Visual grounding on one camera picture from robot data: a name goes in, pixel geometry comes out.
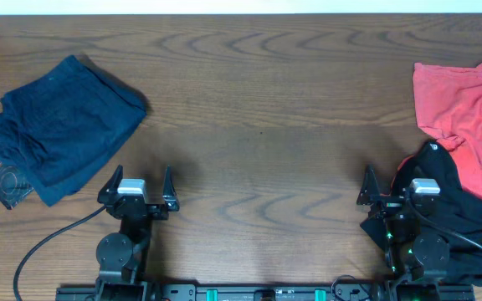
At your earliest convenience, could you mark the black orange patterned folded cloth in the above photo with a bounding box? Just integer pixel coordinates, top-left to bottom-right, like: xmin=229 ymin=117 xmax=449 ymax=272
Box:
xmin=0 ymin=161 xmax=33 ymax=210

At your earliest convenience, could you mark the red t-shirt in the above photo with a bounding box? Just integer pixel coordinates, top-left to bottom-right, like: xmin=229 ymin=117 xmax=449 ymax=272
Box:
xmin=413 ymin=63 xmax=482 ymax=199

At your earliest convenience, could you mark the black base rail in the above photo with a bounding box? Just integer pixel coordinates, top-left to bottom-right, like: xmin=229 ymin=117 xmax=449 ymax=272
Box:
xmin=55 ymin=281 xmax=475 ymax=301

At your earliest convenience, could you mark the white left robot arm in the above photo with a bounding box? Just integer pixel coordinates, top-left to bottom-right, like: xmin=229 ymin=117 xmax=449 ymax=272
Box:
xmin=94 ymin=166 xmax=180 ymax=301

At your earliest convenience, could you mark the black garment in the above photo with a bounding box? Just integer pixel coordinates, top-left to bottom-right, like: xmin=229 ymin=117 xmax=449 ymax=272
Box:
xmin=387 ymin=140 xmax=482 ymax=287

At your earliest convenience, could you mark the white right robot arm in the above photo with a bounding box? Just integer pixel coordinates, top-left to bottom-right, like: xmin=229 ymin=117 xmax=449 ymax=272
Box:
xmin=356 ymin=166 xmax=449 ymax=300

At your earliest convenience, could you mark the folded navy blue garment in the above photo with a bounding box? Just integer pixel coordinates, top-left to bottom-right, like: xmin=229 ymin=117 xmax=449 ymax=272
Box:
xmin=0 ymin=55 xmax=146 ymax=207

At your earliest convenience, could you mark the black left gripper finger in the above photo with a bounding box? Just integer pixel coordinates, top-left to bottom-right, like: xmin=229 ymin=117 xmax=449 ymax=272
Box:
xmin=162 ymin=166 xmax=179 ymax=212
xmin=97 ymin=165 xmax=123 ymax=205

